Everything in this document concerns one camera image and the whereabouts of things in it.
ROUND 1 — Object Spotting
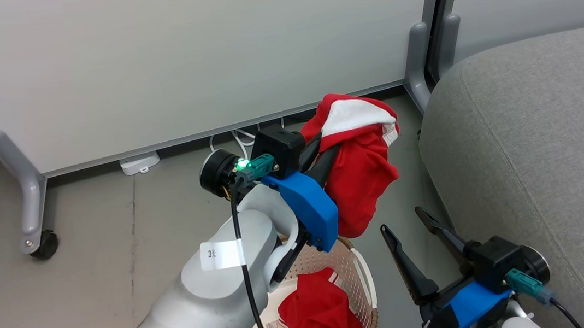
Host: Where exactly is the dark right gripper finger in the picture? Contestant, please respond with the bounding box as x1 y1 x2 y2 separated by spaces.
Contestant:
380 219 441 309
414 201 471 268

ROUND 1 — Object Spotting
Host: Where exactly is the white floor power box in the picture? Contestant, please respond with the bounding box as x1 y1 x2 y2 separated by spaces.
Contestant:
119 150 162 177

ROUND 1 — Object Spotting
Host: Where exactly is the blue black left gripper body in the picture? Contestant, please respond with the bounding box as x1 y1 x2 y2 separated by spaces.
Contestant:
197 137 347 290

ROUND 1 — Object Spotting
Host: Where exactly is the grey fabric sofa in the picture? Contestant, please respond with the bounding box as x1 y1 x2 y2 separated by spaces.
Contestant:
408 24 584 328

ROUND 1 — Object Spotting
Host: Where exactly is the cream perforated laundry basket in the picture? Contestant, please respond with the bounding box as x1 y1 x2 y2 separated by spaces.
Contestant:
217 227 381 328

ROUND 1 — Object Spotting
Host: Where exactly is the white label tape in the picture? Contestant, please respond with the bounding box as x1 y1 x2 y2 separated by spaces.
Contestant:
199 237 247 272

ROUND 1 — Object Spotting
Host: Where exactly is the teal right camera connector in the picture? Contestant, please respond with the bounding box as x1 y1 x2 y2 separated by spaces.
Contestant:
504 264 557 309

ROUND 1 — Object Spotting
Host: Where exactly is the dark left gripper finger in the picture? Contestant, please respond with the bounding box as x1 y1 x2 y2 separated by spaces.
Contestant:
297 134 326 172
305 145 347 189

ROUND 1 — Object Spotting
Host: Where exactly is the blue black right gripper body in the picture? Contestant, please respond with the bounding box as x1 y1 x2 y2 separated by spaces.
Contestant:
413 244 557 328

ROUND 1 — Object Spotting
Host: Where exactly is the wide white partition panel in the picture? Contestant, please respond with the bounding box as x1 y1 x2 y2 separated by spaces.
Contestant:
0 0 457 184

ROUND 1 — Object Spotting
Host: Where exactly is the teal camera connector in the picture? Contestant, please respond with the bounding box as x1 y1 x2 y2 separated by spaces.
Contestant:
233 153 278 186
504 264 557 309

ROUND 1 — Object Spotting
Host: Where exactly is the red garment with white lining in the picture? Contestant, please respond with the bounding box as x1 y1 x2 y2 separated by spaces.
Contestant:
297 86 411 243

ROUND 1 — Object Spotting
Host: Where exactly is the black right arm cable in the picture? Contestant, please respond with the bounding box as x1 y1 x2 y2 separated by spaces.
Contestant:
546 294 583 328

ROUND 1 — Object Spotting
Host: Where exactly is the teal left camera connector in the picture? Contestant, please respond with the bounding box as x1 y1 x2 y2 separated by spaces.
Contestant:
233 153 278 186

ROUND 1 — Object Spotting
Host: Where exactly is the white looped floor cable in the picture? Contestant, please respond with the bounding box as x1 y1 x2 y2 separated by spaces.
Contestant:
208 126 260 165

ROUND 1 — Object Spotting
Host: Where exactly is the black caster wheel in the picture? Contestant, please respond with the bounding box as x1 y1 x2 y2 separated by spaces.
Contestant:
28 229 61 263

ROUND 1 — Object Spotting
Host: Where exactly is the grey partition foot with caster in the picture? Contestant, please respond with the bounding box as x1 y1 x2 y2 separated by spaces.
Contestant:
0 124 56 258

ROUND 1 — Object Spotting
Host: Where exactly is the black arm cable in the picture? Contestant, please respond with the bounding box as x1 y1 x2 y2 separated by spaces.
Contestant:
546 294 583 328
227 181 278 328

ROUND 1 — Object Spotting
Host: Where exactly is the red garment with striped cuffs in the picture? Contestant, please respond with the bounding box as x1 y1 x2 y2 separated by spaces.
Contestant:
273 264 363 328

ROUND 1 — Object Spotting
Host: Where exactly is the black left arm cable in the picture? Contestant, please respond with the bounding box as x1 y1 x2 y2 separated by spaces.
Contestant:
227 181 278 328

